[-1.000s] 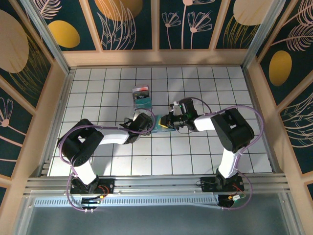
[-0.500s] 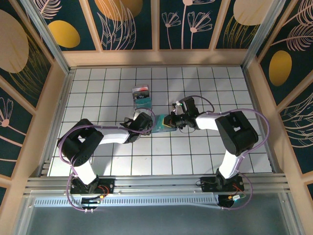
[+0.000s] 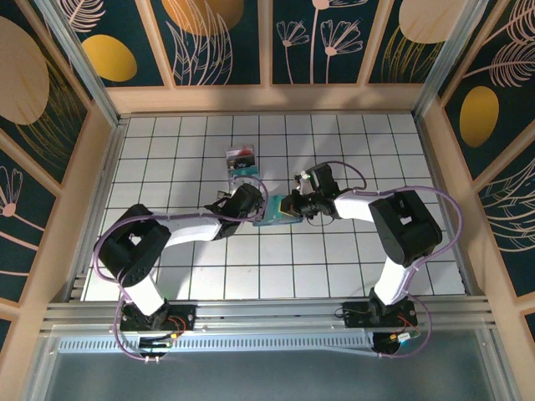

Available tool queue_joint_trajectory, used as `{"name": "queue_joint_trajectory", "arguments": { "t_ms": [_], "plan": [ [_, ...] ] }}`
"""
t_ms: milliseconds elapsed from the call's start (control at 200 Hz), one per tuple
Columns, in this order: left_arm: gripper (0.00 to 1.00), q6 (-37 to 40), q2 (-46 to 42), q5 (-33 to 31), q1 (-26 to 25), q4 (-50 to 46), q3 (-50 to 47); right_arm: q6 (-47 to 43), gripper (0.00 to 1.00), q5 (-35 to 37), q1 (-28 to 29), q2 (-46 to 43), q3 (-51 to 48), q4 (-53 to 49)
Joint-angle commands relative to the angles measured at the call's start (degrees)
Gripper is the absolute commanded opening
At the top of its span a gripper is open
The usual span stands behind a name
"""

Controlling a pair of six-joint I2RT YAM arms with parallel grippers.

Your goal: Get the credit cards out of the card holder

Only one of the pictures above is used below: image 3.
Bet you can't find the clear packaged item box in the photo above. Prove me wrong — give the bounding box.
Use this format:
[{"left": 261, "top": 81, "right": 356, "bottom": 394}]
[{"left": 223, "top": 142, "right": 260, "bottom": 190}]

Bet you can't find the black plastic card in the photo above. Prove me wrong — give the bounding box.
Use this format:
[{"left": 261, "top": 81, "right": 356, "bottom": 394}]
[{"left": 226, "top": 150, "right": 257, "bottom": 169}]

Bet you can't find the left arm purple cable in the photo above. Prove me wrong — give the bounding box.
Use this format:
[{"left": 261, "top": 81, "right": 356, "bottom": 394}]
[{"left": 91, "top": 174, "right": 269, "bottom": 363}]

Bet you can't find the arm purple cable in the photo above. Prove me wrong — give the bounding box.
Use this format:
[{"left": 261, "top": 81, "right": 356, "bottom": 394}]
[
  {"left": 325, "top": 160, "right": 464, "bottom": 361},
  {"left": 91, "top": 174, "right": 269, "bottom": 363}
]

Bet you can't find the aluminium frame rail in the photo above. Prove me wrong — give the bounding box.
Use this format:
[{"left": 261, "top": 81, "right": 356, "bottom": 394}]
[{"left": 40, "top": 295, "right": 497, "bottom": 335}]

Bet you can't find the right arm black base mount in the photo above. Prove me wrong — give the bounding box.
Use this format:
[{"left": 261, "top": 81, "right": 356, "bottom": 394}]
[{"left": 334, "top": 300, "right": 419, "bottom": 329}]

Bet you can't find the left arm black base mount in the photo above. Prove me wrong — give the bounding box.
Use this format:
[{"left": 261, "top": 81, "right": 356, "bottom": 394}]
[{"left": 120, "top": 303, "right": 197, "bottom": 333}]

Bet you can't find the perforated metal cable tray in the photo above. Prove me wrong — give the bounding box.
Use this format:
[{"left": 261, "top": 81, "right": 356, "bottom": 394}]
[{"left": 58, "top": 336, "right": 377, "bottom": 356}]

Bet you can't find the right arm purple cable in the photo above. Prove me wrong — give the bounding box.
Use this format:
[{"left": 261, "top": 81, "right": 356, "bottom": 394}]
[{"left": 325, "top": 160, "right": 464, "bottom": 361}]

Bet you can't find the small circuit board with wires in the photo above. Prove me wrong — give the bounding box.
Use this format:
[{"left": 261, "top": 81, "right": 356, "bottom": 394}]
[
  {"left": 139, "top": 330, "right": 186, "bottom": 354},
  {"left": 374, "top": 329, "right": 422, "bottom": 357}
]

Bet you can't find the aluminium corner post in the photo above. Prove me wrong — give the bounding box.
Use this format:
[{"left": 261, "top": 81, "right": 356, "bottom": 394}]
[
  {"left": 35, "top": 0, "right": 129, "bottom": 126},
  {"left": 411, "top": 0, "right": 490, "bottom": 122}
]

